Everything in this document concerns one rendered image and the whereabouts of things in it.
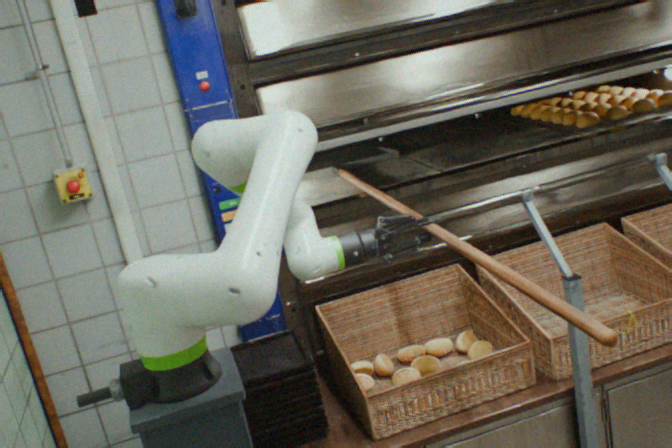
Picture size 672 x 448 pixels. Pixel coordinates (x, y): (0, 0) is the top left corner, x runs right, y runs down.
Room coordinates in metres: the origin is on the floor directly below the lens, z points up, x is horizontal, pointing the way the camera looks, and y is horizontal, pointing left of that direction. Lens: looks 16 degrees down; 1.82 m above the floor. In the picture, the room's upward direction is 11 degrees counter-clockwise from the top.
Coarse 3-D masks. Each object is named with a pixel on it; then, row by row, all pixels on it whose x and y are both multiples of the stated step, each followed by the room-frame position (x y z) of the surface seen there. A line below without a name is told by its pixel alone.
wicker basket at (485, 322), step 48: (384, 288) 2.37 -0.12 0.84; (432, 288) 2.40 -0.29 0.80; (480, 288) 2.29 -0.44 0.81; (336, 336) 2.29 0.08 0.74; (384, 336) 2.32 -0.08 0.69; (432, 336) 2.35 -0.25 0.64; (480, 336) 2.33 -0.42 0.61; (336, 384) 2.23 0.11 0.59; (384, 384) 2.16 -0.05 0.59; (432, 384) 1.91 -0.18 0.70; (480, 384) 1.95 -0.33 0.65; (528, 384) 1.99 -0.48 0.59; (384, 432) 1.87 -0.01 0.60
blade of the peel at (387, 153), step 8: (344, 152) 3.21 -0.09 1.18; (352, 152) 3.18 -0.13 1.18; (360, 152) 3.14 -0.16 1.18; (368, 152) 3.11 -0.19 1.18; (376, 152) 3.08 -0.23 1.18; (384, 152) 3.04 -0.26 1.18; (392, 152) 2.91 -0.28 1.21; (312, 160) 3.18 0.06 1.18; (320, 160) 3.14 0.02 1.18; (328, 160) 3.11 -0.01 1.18; (336, 160) 3.08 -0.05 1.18; (344, 160) 3.04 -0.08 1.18; (352, 160) 3.01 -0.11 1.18; (360, 160) 2.88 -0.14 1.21; (368, 160) 2.88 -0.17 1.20; (376, 160) 2.89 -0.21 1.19; (384, 160) 2.90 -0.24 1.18; (312, 168) 3.01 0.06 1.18; (320, 168) 2.98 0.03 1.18; (328, 168) 2.85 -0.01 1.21; (344, 168) 2.86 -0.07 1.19; (352, 168) 2.87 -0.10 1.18; (304, 176) 2.82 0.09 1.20; (312, 176) 2.83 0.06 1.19; (320, 176) 2.84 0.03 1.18
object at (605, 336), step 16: (352, 176) 2.60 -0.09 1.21; (368, 192) 2.38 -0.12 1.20; (400, 208) 2.08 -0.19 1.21; (432, 224) 1.86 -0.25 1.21; (448, 240) 1.73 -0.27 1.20; (480, 256) 1.56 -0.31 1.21; (496, 272) 1.47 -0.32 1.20; (512, 272) 1.43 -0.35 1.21; (528, 288) 1.35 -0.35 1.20; (544, 304) 1.28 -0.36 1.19; (560, 304) 1.24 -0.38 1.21; (576, 320) 1.18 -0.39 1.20; (592, 320) 1.15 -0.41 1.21; (592, 336) 1.13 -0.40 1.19; (608, 336) 1.10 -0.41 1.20
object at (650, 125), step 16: (624, 128) 2.62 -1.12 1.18; (640, 128) 2.63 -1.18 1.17; (656, 128) 2.64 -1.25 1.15; (560, 144) 2.58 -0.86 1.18; (576, 144) 2.57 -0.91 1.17; (592, 144) 2.58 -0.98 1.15; (496, 160) 2.53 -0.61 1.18; (512, 160) 2.51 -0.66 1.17; (528, 160) 2.53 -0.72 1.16; (544, 160) 2.54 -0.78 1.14; (432, 176) 2.49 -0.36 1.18; (448, 176) 2.46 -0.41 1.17; (464, 176) 2.47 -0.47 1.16; (480, 176) 2.49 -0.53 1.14; (384, 192) 2.41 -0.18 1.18; (400, 192) 2.42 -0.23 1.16; (416, 192) 2.44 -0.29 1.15; (320, 208) 2.36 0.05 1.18; (336, 208) 2.37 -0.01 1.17; (352, 208) 2.39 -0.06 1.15
